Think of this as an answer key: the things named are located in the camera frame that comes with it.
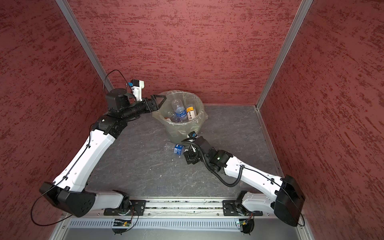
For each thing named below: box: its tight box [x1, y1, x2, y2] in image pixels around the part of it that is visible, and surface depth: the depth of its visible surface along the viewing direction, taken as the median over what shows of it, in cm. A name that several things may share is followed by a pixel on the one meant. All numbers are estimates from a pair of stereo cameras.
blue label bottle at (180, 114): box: [171, 98, 187, 122], surface depth 90 cm
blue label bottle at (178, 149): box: [164, 143, 185, 155], surface depth 92 cm
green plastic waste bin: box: [152, 90, 208, 144], surface depth 87 cm
